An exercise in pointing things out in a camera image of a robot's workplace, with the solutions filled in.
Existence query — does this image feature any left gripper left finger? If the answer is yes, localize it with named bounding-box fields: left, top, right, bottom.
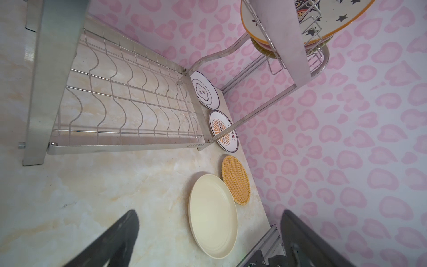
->
left=65, top=210, right=140, bottom=267

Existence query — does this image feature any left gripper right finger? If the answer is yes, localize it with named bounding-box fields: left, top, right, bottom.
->
left=281, top=210, right=353, bottom=267

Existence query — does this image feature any cream plain plate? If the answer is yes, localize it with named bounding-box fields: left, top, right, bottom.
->
left=188, top=174, right=238, bottom=259

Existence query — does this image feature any orange woven plate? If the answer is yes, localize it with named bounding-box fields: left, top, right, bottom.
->
left=221, top=155, right=251, bottom=205

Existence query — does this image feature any yellow woven plate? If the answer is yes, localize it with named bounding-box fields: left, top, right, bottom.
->
left=250, top=38, right=320, bottom=59

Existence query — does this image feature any white star cartoon plate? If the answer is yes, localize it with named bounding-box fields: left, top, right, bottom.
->
left=240, top=0, right=374, bottom=50

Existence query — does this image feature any pink bear plate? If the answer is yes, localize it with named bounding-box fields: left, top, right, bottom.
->
left=251, top=36, right=333, bottom=55

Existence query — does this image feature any steel two-tier dish rack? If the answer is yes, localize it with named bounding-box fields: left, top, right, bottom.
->
left=18, top=0, right=331, bottom=167

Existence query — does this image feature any white plate orange sunburst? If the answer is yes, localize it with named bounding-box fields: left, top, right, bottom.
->
left=209, top=110, right=239, bottom=153

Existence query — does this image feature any white plate black rim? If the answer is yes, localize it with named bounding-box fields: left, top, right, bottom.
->
left=190, top=71, right=220, bottom=110

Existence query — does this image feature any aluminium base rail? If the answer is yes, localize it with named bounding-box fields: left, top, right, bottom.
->
left=237, top=225, right=287, bottom=267

